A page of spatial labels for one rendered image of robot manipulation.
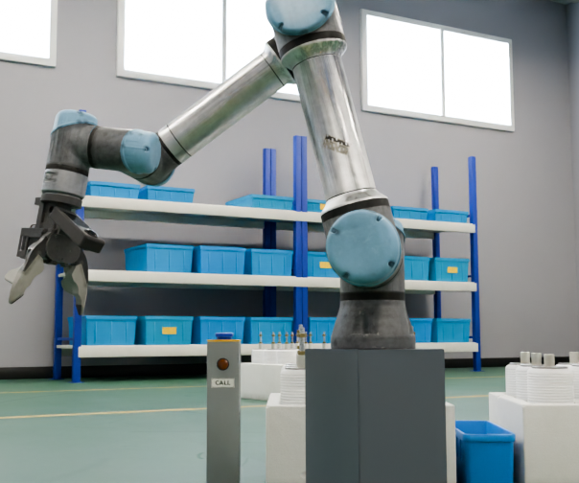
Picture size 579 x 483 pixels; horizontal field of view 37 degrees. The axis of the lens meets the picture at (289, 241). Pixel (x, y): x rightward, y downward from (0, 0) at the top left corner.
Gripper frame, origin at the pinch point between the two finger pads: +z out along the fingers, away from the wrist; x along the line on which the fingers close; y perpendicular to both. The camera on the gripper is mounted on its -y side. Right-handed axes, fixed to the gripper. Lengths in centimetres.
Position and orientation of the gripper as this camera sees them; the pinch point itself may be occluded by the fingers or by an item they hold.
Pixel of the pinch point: (49, 310)
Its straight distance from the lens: 156.3
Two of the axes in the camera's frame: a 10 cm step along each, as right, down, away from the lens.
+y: -8.0, -0.3, 6.0
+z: -1.4, 9.8, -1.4
